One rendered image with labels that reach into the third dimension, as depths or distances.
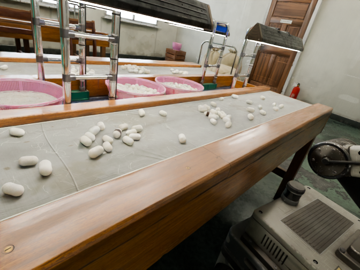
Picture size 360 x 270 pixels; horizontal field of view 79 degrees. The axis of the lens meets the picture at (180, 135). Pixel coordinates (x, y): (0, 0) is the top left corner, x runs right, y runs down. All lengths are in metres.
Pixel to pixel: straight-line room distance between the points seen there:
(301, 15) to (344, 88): 1.65
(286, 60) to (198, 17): 4.74
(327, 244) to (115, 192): 0.76
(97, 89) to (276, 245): 0.96
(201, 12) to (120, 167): 0.52
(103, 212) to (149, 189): 0.09
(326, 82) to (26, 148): 5.06
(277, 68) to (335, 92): 1.23
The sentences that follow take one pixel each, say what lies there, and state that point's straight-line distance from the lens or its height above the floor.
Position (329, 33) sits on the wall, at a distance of 5.30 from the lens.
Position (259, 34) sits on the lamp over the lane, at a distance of 1.09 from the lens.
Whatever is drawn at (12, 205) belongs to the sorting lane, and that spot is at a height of 0.74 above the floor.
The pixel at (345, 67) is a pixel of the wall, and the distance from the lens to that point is 5.18.
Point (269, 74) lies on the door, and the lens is 5.53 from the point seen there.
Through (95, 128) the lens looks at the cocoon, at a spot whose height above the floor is 0.76.
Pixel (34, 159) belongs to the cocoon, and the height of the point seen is 0.76.
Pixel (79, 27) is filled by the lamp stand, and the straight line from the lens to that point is 0.98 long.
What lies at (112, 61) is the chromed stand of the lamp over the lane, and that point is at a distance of 0.78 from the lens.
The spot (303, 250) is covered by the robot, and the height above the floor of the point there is 0.47.
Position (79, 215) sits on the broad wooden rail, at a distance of 0.36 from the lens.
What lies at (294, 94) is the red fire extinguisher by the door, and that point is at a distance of 5.18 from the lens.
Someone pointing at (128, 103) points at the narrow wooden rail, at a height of 0.76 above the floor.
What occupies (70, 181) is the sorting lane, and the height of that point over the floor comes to 0.74.
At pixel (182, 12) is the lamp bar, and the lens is 0.68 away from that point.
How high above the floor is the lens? 1.03
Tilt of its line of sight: 26 degrees down
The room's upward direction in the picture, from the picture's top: 12 degrees clockwise
